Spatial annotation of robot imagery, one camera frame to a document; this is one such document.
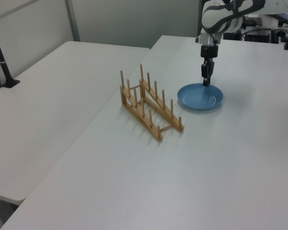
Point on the blue round plate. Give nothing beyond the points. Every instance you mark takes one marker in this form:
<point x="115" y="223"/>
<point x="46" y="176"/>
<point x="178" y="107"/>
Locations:
<point x="199" y="98"/>

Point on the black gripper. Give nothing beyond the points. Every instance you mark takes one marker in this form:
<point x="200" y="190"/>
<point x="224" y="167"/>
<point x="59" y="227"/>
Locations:
<point x="209" y="51"/>

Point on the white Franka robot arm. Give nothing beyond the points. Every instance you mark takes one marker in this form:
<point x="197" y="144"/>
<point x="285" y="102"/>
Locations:
<point x="213" y="16"/>

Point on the black electronics box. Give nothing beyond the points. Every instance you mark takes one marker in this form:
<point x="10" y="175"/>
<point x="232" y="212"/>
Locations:
<point x="258" y="35"/>

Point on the black pole stand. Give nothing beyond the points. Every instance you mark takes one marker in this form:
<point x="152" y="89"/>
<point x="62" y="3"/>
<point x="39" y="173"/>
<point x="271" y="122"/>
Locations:
<point x="1" y="60"/>

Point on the wooden plate rack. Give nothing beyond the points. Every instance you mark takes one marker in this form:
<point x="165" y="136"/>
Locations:
<point x="156" y="130"/>

